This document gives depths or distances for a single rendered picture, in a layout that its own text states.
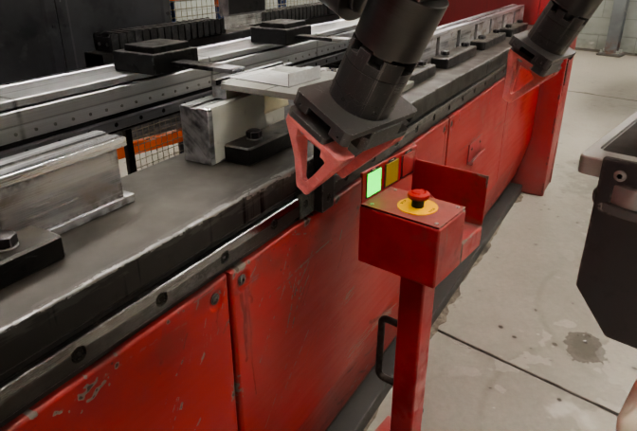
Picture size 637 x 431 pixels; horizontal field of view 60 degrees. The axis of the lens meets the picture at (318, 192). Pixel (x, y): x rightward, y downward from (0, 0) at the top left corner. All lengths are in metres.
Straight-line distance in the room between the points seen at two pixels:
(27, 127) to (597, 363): 1.73
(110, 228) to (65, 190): 0.07
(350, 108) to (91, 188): 0.41
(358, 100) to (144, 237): 0.36
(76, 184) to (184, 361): 0.28
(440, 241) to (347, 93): 0.53
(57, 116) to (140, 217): 0.33
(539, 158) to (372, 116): 2.67
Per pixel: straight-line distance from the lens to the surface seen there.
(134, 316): 0.70
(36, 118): 1.01
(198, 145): 0.92
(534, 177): 3.15
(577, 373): 1.97
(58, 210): 0.75
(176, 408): 0.84
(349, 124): 0.45
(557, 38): 0.83
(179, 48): 1.14
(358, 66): 0.44
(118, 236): 0.72
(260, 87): 0.89
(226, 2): 0.95
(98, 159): 0.77
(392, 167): 1.06
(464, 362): 1.89
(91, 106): 1.07
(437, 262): 0.96
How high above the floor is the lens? 1.19
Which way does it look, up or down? 23 degrees down
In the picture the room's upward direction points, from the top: straight up
